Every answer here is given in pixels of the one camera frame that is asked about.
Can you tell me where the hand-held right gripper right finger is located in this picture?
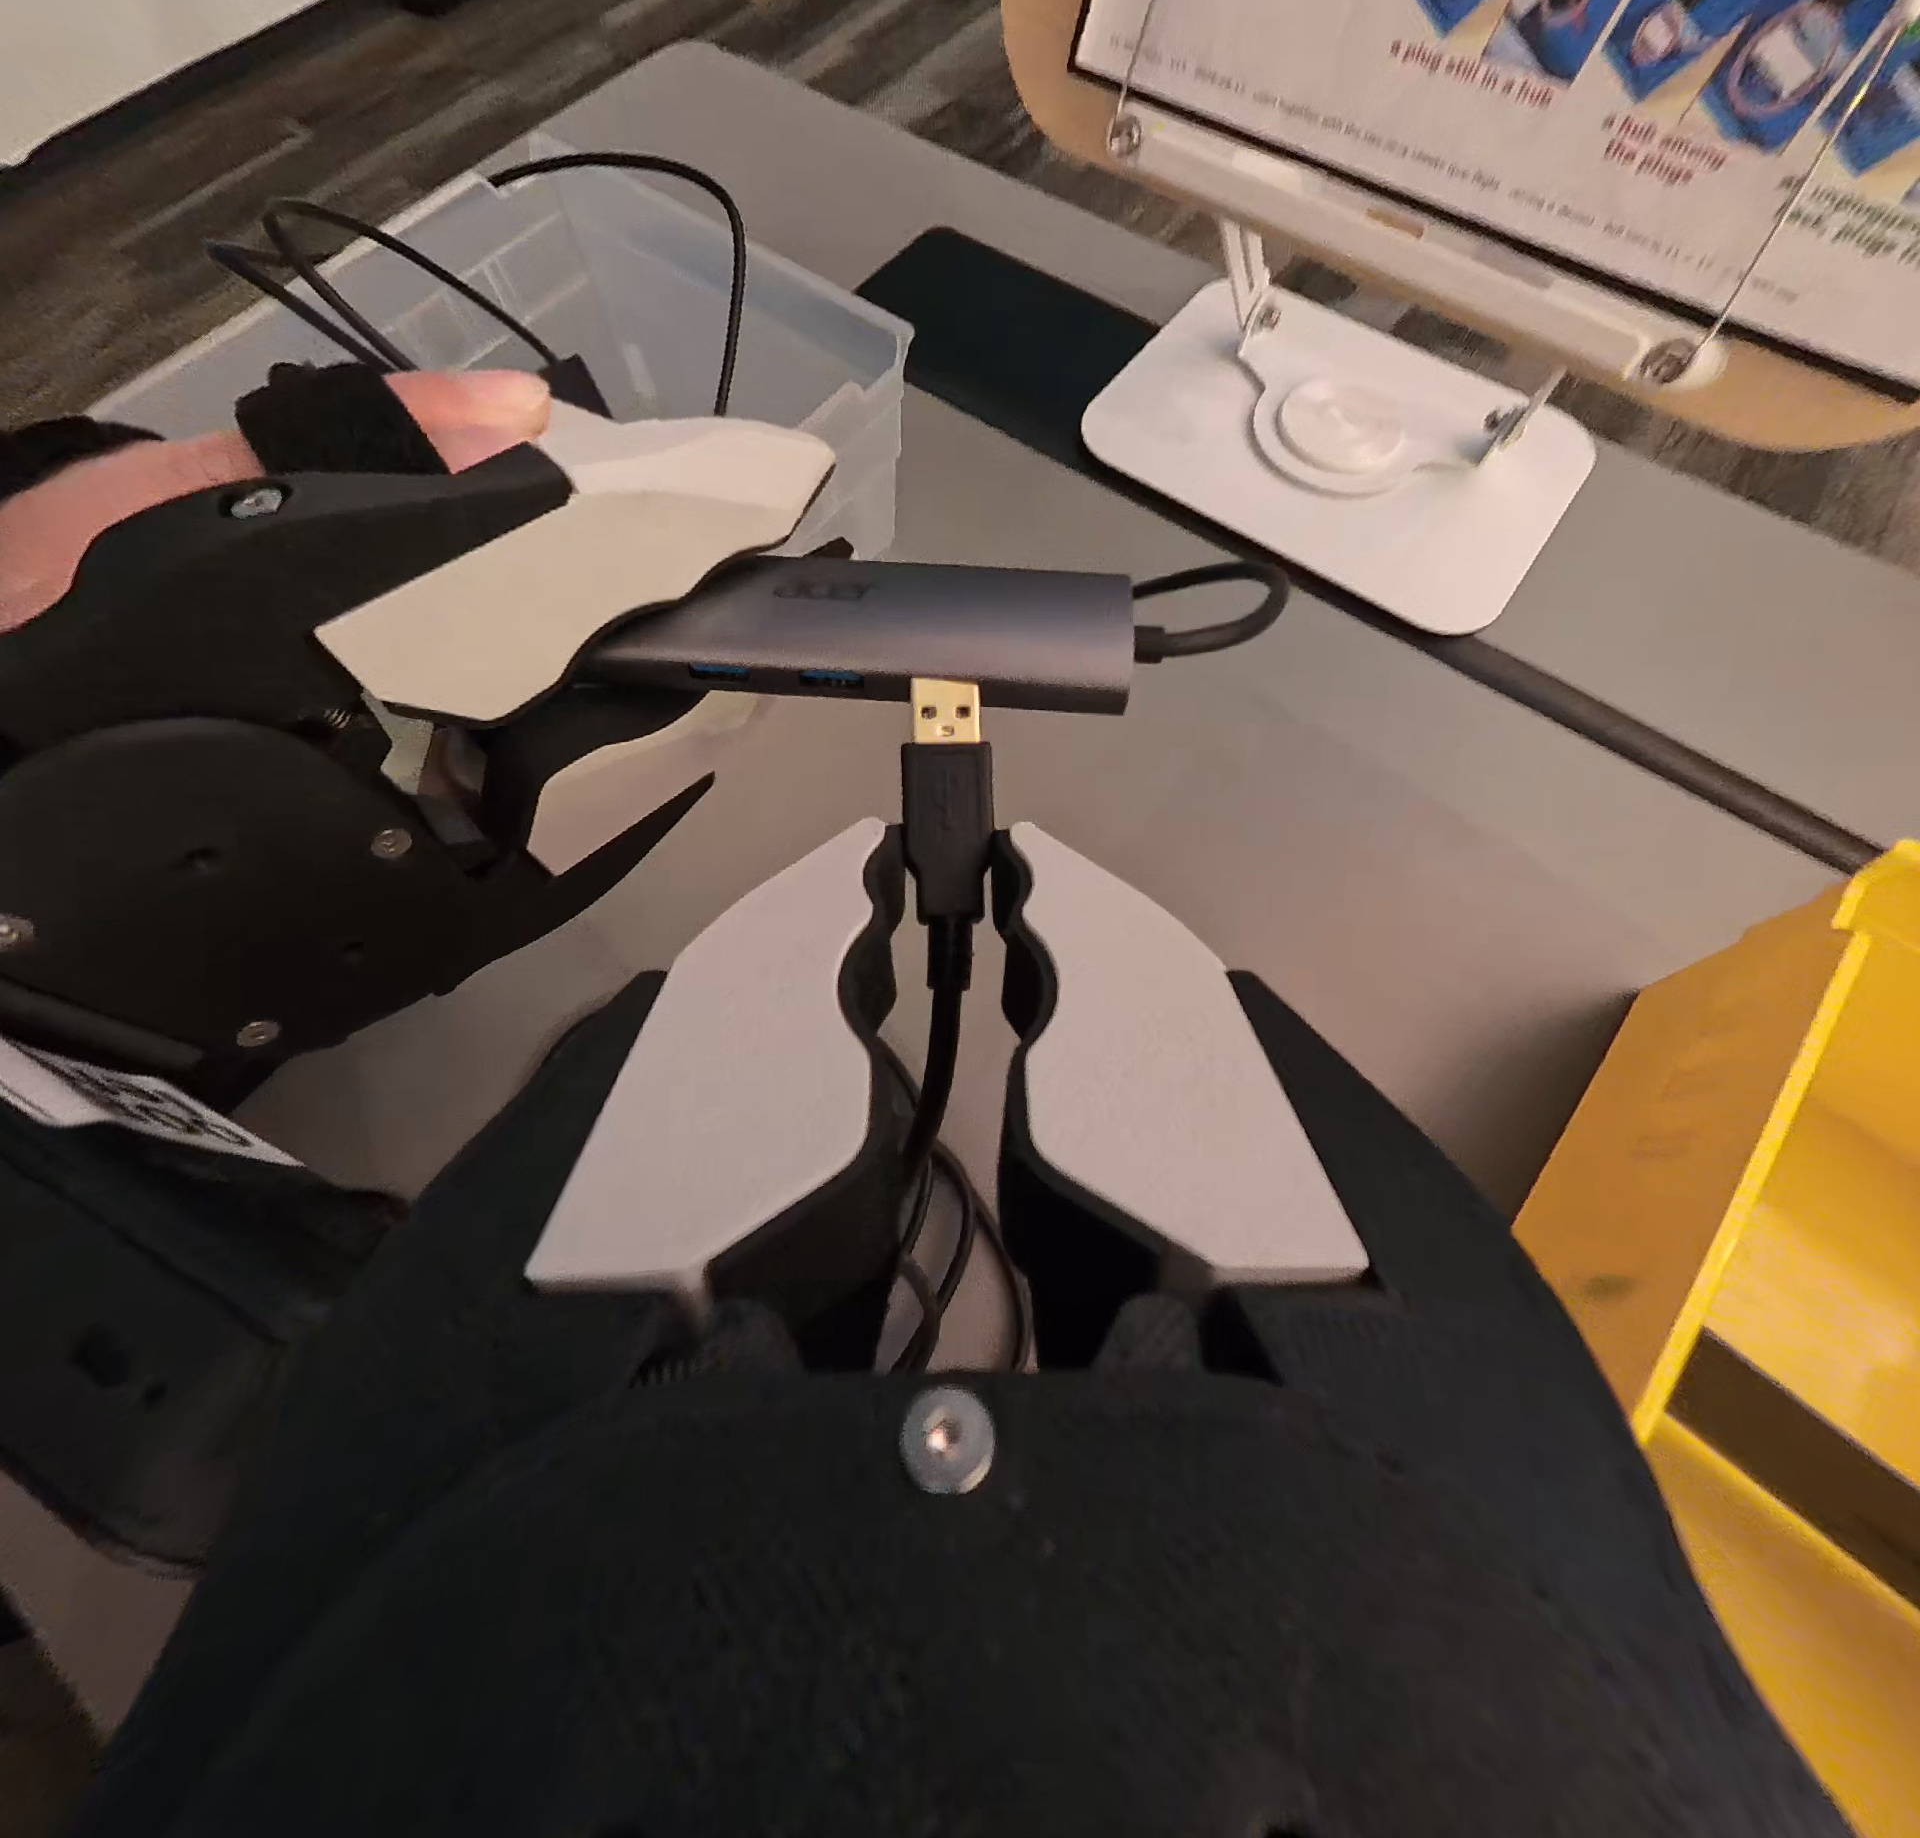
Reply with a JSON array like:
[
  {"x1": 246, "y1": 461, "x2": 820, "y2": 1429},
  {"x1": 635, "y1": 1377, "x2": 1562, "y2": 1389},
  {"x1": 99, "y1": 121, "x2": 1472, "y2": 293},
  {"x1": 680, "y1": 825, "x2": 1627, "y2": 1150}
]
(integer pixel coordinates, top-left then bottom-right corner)
[{"x1": 997, "y1": 822, "x2": 1371, "y2": 1374}]

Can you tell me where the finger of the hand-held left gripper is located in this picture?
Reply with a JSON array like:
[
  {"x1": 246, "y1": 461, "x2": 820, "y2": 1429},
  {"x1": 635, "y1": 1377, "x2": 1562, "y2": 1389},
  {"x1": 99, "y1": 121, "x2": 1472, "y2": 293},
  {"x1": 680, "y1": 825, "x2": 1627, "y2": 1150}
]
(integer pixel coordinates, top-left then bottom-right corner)
[
  {"x1": 520, "y1": 697, "x2": 764, "y2": 912},
  {"x1": 315, "y1": 418, "x2": 839, "y2": 735}
]

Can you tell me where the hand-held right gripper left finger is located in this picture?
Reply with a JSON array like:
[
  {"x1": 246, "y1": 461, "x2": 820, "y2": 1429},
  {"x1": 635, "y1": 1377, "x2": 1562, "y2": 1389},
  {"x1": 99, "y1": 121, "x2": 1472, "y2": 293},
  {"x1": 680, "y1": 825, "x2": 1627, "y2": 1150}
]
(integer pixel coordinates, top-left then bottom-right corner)
[{"x1": 526, "y1": 820, "x2": 904, "y2": 1374}]

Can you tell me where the clear plastic bin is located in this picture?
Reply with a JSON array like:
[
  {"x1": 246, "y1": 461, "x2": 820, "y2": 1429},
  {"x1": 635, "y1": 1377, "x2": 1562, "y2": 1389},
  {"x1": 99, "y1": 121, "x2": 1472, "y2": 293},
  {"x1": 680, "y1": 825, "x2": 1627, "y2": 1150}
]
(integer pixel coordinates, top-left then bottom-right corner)
[{"x1": 93, "y1": 135, "x2": 916, "y2": 565}]

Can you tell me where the thick black cable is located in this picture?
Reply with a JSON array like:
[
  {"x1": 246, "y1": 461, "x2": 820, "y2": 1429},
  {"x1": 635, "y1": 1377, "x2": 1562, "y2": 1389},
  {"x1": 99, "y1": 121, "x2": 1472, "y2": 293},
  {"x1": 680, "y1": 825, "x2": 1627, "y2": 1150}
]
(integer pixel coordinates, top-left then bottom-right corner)
[{"x1": 875, "y1": 674, "x2": 1039, "y2": 1377}]

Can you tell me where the dark usb connector with cable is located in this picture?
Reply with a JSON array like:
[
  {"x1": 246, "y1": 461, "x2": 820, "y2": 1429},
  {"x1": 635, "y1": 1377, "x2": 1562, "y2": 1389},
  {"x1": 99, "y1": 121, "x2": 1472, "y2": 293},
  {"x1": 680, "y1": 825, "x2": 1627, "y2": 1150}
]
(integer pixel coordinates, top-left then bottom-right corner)
[{"x1": 579, "y1": 561, "x2": 1293, "y2": 722}]

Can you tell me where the yellow plastic bin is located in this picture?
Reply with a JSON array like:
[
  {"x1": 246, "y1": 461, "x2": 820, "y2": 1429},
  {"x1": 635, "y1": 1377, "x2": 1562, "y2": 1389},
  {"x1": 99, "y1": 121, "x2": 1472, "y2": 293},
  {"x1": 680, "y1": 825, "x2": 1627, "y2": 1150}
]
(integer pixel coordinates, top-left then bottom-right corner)
[{"x1": 1511, "y1": 839, "x2": 1920, "y2": 1838}]

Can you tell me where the person's left hand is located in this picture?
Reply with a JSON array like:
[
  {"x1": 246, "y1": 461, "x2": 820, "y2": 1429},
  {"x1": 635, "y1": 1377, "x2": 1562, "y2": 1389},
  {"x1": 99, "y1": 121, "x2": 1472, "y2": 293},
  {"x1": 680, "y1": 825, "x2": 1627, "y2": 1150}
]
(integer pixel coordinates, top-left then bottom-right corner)
[{"x1": 0, "y1": 367, "x2": 555, "y2": 636}]

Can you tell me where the black divider panel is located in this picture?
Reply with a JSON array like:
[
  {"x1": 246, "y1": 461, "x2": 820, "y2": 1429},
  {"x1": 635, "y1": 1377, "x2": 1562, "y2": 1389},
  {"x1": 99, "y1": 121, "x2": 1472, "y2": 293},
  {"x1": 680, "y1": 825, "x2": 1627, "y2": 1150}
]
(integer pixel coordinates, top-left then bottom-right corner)
[{"x1": 1665, "y1": 1330, "x2": 1920, "y2": 1601}]

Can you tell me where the tangle of black cables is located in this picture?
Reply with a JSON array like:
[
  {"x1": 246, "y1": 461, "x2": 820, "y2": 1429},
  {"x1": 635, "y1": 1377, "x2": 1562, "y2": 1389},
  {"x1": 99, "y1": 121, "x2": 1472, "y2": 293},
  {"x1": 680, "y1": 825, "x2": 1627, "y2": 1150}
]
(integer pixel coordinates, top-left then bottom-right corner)
[{"x1": 208, "y1": 150, "x2": 752, "y2": 421}]

